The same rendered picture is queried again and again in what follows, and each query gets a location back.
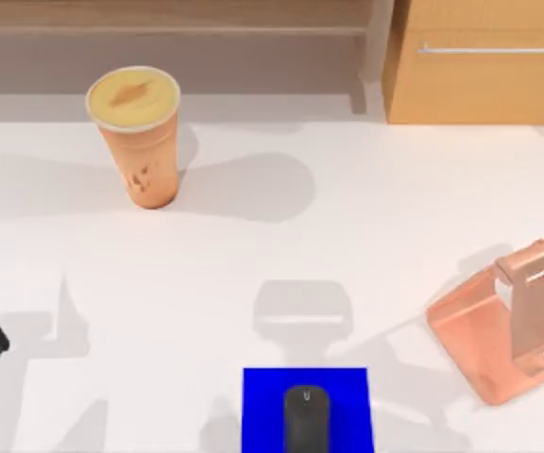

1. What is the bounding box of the black computer mouse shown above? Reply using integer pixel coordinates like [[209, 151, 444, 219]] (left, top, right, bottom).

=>
[[283, 384, 332, 453]]

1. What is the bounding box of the long metal handle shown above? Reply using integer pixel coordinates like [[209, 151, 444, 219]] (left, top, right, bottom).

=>
[[417, 42, 544, 55]]

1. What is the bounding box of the orange drink cup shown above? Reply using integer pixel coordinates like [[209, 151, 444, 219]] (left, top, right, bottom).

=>
[[85, 66, 181, 210]]

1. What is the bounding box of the blue mouse pad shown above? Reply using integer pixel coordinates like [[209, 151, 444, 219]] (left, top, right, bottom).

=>
[[241, 366, 376, 453]]

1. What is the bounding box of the wooden cupboard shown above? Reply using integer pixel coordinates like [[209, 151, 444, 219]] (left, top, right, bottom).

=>
[[381, 0, 544, 126]]

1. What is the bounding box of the pink phone stand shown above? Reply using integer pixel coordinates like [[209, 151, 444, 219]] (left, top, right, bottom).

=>
[[425, 239, 544, 407]]

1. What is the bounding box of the wooden open shelf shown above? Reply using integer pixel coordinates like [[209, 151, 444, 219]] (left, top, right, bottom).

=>
[[0, 0, 395, 114]]

